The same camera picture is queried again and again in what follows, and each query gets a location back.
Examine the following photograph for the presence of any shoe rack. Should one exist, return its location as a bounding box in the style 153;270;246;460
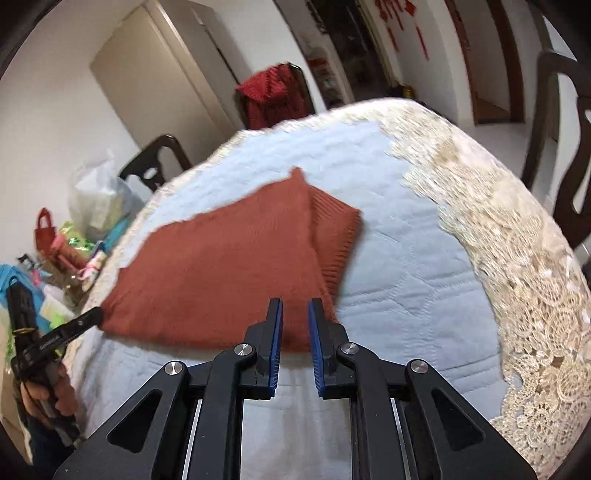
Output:
305;55;347;109

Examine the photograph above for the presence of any white plastic bag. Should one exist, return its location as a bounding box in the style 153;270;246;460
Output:
68;150;139;241

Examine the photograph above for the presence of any cream lace tablecloth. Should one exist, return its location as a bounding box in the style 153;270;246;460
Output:
92;97;591;476

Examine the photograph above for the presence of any brown wooden door frame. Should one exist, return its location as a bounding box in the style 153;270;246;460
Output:
445;0;527;125

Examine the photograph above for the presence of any person's left forearm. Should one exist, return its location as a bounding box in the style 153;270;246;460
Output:
27;418;88;480

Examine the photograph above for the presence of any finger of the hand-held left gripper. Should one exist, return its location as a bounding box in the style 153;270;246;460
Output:
46;307;105;344

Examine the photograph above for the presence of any beige door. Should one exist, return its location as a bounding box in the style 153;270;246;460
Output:
89;0;245;153

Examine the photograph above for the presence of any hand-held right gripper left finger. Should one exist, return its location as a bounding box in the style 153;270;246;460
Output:
53;298;283;480

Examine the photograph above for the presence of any person's left hand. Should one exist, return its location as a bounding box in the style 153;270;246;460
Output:
18;364;81;430

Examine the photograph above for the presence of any pink ribbon packet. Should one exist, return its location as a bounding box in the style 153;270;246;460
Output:
76;256;107;291

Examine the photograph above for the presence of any green patterned bag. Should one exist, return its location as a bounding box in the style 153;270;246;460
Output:
60;222;93;252

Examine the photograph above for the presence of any rust knit sweater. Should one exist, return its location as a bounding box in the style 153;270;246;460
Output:
98;166;363;354

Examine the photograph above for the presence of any white and green container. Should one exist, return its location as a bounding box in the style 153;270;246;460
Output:
37;295;77;330

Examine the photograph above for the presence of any dark wooden chair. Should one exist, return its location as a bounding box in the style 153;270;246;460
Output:
235;62;317;130
117;134;194;192
522;51;591;250

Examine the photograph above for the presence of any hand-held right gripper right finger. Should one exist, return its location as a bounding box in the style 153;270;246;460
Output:
308;298;539;480

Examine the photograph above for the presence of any light blue quilted blanket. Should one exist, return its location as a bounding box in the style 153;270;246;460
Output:
60;121;509;480

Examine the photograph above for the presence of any red checked cloth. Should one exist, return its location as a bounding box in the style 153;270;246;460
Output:
235;65;311;131

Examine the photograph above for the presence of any red gift bag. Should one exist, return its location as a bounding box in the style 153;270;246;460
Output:
36;208;63;259

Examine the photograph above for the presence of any dark glass door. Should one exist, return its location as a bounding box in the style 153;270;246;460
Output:
307;0;398;97

